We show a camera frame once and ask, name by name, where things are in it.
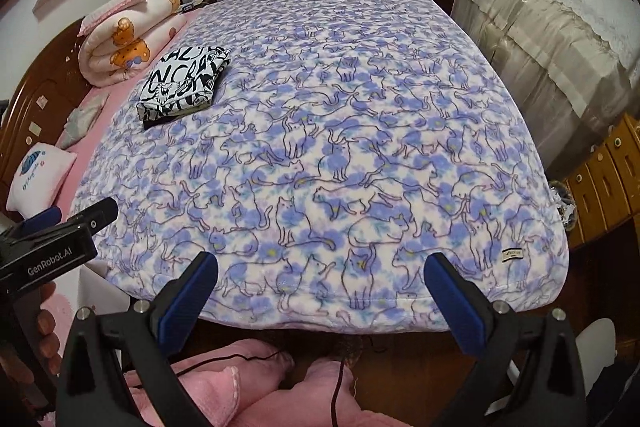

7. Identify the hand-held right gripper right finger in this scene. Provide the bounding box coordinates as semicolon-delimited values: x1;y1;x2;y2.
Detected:
424;252;587;427

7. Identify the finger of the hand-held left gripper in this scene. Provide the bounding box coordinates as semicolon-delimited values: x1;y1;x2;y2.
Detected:
20;206;63;234
60;198;120;235

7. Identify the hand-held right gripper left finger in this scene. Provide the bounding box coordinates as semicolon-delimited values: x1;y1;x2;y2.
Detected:
54;251;221;427

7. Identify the black white printed jacket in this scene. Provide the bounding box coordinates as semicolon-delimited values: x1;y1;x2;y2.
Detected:
136;46;232;120

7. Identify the person's left hand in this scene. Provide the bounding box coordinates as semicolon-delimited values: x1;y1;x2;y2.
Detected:
34;279;64;375

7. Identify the small pink cushion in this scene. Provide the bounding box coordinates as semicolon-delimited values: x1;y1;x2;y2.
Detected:
6;142;78;212

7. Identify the white pink printed box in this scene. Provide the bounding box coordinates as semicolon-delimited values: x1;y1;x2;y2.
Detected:
37;257;108;358

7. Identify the grey cloth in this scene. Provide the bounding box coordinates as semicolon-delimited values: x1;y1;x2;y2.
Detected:
55;92;111;150

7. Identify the pink bed sheet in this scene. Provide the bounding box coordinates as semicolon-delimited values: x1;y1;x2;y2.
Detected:
55;4;208;218

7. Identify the green black folded garment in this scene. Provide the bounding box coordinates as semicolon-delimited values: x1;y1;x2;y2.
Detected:
142;94;216;131

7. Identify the black mesh wastebasket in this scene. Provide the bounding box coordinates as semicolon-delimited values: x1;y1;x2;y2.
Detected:
547;179;576;233

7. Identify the white round object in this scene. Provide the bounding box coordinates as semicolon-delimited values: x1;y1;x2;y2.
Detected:
507;317;618;408

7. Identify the rolled pink bear quilt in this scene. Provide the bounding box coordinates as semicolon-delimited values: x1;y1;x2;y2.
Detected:
79;0;188;88

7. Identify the wooden drawer cabinet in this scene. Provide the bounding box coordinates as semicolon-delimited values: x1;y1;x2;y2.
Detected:
562;112;640;250

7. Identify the purple cat print blanket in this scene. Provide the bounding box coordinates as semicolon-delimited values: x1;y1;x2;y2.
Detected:
67;0;571;333

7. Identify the small cardboard box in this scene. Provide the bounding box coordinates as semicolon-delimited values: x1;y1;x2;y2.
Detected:
177;0;221;15

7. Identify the beige covered furniture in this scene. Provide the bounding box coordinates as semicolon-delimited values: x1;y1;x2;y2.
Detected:
450;0;640;180

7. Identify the black cable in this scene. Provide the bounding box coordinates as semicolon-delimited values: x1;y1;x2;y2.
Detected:
175;353;282;377
330;357;352;427

